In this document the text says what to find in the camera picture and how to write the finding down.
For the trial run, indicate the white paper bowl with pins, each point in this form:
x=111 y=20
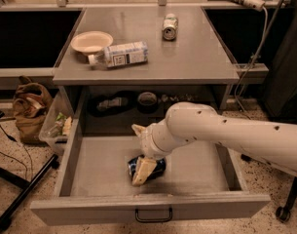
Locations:
x=91 y=42

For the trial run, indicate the green and white soda can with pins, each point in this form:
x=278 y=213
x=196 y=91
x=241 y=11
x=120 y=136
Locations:
x=170 y=27

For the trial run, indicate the brown paper bag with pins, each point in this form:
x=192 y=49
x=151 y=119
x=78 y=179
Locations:
x=31 y=105

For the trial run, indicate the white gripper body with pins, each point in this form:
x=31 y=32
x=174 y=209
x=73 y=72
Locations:
x=150 y=142

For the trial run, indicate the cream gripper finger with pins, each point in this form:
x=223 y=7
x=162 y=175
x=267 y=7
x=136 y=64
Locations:
x=138 y=130
x=144 y=167

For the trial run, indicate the clear plastic water bottle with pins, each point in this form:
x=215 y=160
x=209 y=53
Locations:
x=121 y=55

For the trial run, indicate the grey counter cabinet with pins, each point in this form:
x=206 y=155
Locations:
x=173 y=45

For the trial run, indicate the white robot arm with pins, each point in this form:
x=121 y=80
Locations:
x=273 y=143

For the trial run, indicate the black office chair base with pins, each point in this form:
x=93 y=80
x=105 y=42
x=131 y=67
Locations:
x=280 y=186

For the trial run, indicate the black stand leg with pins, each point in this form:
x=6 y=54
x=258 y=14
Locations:
x=25 y=187

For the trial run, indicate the clear plastic bin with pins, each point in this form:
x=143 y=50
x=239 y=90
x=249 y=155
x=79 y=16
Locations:
x=56 y=127

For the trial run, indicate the blue pepsi can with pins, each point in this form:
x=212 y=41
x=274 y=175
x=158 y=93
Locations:
x=159 y=170

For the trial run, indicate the black tape roll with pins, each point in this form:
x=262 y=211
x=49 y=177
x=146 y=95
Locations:
x=147 y=102

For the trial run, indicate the black cloth in cabinet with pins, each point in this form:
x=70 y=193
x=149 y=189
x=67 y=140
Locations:
x=120 y=102

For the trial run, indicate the black drawer handle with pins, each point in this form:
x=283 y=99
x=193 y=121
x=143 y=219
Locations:
x=153 y=216

